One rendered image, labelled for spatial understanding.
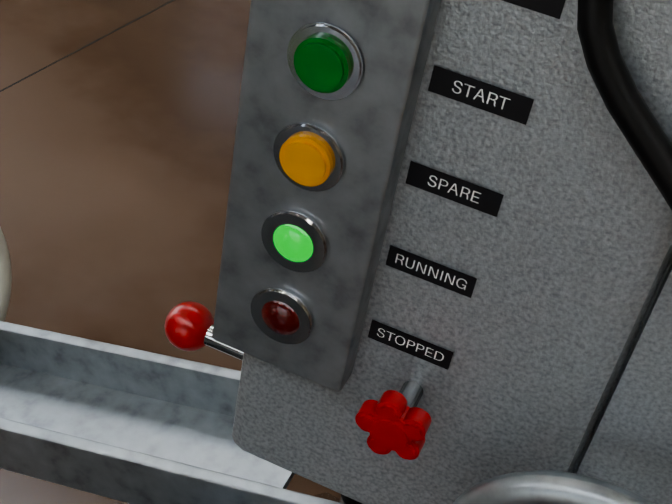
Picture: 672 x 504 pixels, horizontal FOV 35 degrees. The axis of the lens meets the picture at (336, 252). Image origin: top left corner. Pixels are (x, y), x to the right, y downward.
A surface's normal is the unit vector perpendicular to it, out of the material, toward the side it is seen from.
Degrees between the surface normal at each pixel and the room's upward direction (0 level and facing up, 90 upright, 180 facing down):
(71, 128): 0
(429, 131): 90
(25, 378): 15
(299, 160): 90
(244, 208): 90
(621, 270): 90
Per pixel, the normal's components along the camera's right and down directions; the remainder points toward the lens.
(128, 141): 0.15, -0.77
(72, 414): -0.09, -0.83
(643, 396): -0.39, 0.54
